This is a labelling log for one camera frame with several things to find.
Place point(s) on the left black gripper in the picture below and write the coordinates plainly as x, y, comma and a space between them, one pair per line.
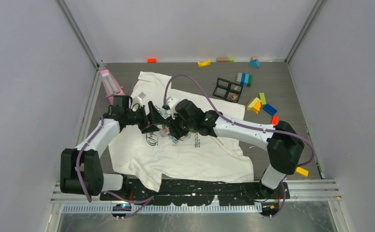
156, 118

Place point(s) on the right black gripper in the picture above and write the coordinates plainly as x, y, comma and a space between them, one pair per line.
174, 128

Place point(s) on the white floral t-shirt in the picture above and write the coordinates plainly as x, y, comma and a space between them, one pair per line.
195, 157

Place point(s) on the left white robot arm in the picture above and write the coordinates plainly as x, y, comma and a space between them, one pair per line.
80, 167

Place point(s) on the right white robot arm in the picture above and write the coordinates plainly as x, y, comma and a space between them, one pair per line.
283, 145

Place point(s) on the round orange blue brooch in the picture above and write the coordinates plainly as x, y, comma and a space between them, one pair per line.
233, 97

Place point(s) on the black display case left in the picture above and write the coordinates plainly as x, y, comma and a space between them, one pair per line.
221, 88

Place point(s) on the black display case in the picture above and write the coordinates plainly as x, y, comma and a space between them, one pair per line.
234, 88
221, 88

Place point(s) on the pink box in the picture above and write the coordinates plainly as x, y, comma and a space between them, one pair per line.
111, 85

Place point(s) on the black display case right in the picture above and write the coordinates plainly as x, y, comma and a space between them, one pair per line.
234, 88

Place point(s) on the small red block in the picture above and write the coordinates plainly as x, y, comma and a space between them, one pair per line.
151, 60

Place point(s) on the yellow arch block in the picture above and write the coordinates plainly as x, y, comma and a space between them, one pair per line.
204, 63

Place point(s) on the yellow orange block cluster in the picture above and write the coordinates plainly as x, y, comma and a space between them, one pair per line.
254, 105

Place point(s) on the stacked blue green blocks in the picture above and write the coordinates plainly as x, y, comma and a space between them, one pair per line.
244, 79

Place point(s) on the tan and green block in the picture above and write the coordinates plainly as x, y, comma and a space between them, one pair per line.
225, 59

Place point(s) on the lime green flat block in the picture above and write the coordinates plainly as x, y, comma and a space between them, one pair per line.
263, 98

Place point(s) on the blue studded brick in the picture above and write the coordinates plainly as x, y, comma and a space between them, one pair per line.
269, 109

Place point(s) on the light blue roof block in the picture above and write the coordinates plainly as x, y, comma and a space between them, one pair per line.
254, 62

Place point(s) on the red orange flat block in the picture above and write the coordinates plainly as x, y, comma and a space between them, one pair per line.
275, 120

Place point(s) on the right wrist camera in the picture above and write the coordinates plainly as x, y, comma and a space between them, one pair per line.
170, 106

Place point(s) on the yellow block on rail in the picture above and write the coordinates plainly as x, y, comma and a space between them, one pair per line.
302, 171

